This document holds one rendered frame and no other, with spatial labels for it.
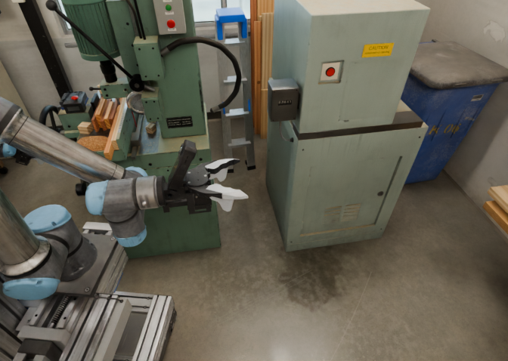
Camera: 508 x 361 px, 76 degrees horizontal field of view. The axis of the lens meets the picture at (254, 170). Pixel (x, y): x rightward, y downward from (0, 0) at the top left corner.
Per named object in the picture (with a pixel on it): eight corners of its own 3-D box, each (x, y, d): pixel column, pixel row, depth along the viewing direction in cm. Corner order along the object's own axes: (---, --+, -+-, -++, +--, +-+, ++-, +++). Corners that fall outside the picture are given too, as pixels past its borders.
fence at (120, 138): (134, 84, 182) (132, 75, 179) (137, 84, 183) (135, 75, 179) (119, 149, 138) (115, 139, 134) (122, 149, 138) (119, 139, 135)
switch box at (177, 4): (160, 29, 127) (151, -17, 116) (186, 28, 128) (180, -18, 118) (159, 35, 122) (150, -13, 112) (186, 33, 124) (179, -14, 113)
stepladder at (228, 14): (222, 163, 272) (208, 8, 203) (252, 159, 276) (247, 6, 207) (225, 175, 259) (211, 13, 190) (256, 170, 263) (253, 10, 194)
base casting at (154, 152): (106, 123, 187) (101, 109, 181) (206, 115, 194) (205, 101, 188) (90, 175, 154) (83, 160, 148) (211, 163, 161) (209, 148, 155)
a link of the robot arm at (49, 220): (85, 224, 106) (69, 195, 97) (75, 260, 96) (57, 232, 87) (46, 229, 104) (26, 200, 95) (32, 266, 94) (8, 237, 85)
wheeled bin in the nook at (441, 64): (350, 151, 283) (378, 37, 218) (406, 143, 291) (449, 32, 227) (388, 204, 236) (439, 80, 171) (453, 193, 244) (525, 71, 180)
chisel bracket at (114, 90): (107, 94, 156) (101, 78, 151) (137, 92, 158) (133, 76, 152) (104, 103, 151) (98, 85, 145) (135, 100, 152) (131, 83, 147)
